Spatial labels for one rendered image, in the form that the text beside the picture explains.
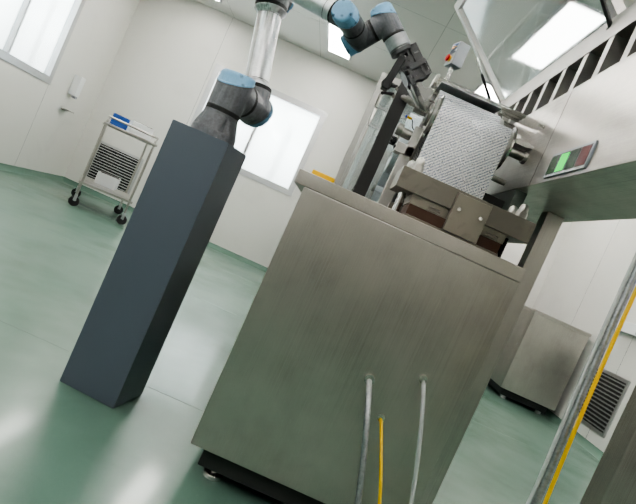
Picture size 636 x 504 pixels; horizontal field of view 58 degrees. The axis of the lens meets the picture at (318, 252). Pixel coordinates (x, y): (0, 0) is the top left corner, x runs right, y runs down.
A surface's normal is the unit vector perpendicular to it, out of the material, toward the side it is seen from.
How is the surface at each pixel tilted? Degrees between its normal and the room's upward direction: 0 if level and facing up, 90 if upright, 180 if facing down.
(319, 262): 90
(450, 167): 90
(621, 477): 90
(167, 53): 90
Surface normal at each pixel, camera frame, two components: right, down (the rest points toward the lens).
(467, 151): -0.01, 0.04
